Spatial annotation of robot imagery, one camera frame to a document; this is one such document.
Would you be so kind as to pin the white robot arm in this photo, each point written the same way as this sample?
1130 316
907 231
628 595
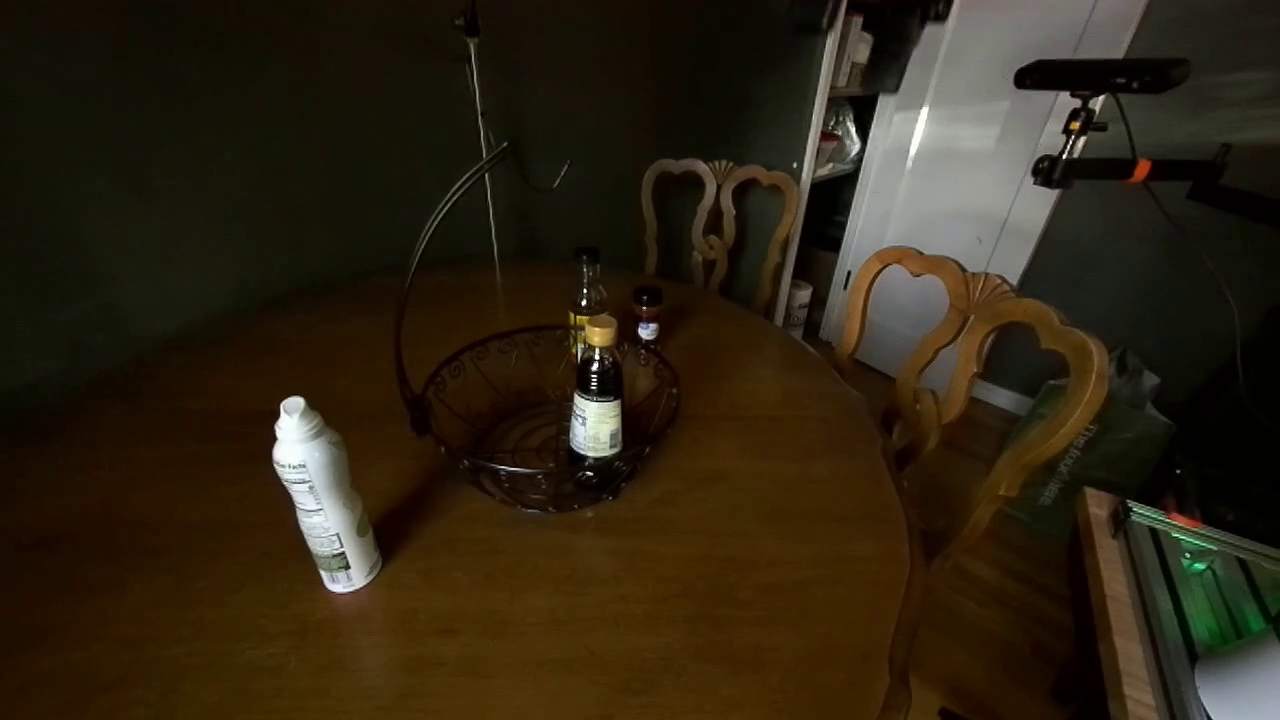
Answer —
1241 682

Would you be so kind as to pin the small dark jar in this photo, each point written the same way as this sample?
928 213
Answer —
649 320

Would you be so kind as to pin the dark sauce bottle yellow cap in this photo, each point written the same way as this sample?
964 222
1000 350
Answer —
599 403

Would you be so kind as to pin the amber syrup bottle black cap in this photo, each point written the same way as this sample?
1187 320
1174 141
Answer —
584 286

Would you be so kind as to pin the carved wooden chair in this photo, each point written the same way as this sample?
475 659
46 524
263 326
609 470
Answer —
920 265
1064 385
663 182

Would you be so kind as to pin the wooden chair back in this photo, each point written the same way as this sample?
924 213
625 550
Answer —
780 186

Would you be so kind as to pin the white spray bottle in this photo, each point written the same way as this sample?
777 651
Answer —
325 506

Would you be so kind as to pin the white panel door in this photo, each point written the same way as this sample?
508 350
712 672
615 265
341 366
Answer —
962 163

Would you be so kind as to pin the green bag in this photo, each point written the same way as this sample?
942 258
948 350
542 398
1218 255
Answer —
1114 443

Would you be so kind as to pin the wooden robot cart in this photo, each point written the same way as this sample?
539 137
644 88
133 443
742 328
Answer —
1105 600

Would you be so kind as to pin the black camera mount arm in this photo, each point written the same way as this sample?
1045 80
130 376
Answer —
1105 170

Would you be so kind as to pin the black stereo camera bar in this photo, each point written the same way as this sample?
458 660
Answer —
1100 73

